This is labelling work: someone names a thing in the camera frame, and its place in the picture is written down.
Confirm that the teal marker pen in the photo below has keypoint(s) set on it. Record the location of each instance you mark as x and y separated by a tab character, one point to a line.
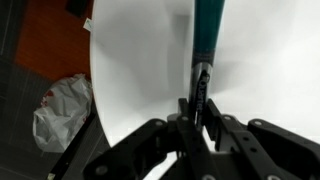
207	18

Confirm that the crumpled white plastic bag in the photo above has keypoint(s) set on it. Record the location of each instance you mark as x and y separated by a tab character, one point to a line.
64	108

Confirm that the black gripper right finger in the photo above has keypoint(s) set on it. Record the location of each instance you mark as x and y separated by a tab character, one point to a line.
261	150

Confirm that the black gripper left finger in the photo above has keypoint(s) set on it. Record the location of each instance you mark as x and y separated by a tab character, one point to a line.
148	146

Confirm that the round white table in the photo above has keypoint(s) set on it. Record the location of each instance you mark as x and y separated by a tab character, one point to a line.
266	66

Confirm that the white paper scrap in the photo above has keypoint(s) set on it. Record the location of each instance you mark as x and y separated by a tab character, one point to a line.
88	25

